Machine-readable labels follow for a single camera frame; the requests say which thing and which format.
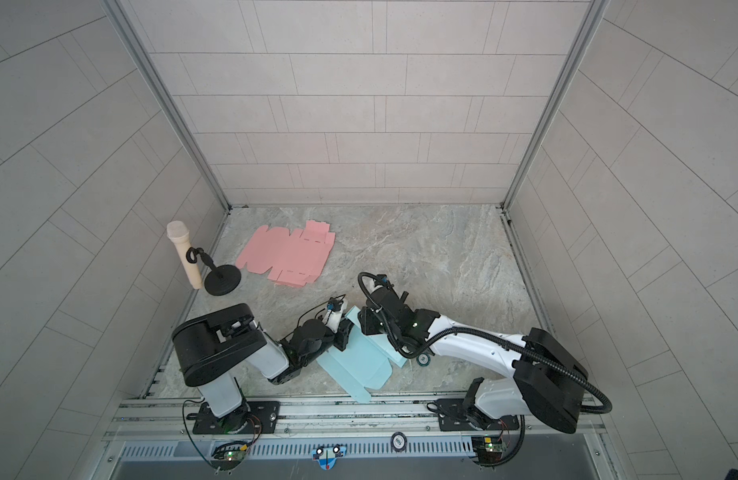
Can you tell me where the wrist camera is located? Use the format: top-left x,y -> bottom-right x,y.
369,280 -> 395,309
324,296 -> 345,333

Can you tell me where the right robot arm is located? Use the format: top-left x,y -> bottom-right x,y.
358,287 -> 588,434

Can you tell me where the pink flat paper box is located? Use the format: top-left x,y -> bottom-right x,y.
235,220 -> 336,288

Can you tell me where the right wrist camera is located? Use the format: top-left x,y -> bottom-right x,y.
369,280 -> 395,309

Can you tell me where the black corrugated cable conduit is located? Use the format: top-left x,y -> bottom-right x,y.
356,271 -> 614,415

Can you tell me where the black round microphone stand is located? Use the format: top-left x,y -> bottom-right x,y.
188,247 -> 242,296

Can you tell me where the round black white badge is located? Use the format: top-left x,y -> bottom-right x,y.
390,432 -> 408,453

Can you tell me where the green circuit board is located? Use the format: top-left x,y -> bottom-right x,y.
471,436 -> 506,466
212,441 -> 251,470

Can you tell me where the aluminium mounting rail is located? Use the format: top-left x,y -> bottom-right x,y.
98,393 -> 604,445

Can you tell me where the right green circuit board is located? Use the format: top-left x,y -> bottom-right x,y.
471,436 -> 506,466

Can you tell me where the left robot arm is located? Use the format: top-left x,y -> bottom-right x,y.
172,298 -> 354,434

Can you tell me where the blue sticker with eyes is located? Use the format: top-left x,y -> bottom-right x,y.
311,445 -> 346,471

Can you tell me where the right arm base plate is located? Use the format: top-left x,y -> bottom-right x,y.
426,398 -> 520,432

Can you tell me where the light blue paper box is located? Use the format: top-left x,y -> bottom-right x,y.
317,306 -> 407,404

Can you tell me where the blue poker chip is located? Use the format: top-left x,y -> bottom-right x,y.
416,353 -> 431,367

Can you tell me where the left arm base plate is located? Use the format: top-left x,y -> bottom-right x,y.
186,401 -> 281,435

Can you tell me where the left green circuit board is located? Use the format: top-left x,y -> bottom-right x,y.
212,441 -> 251,470

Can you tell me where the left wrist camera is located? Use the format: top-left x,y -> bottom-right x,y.
324,296 -> 345,333

